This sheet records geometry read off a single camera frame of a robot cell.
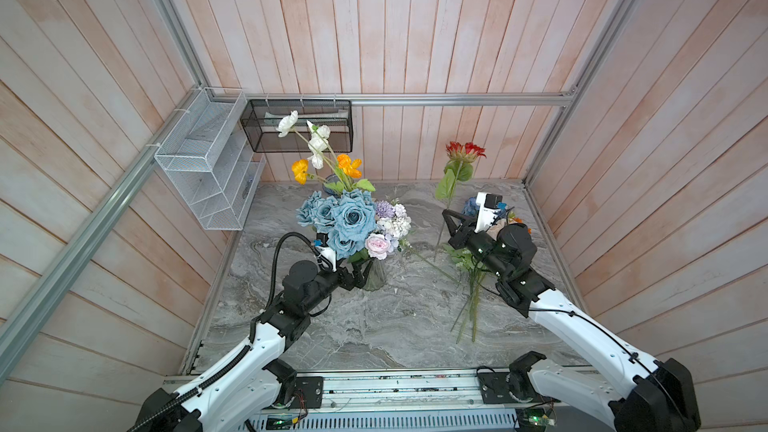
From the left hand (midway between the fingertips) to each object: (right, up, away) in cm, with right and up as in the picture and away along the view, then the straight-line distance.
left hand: (362, 258), depth 76 cm
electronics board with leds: (+43, -38, -5) cm, 57 cm away
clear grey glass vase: (+4, -9, +16) cm, 19 cm away
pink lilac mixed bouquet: (+8, +9, -6) cm, 13 cm away
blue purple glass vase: (-7, +19, -5) cm, 20 cm away
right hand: (+20, +12, -3) cm, 24 cm away
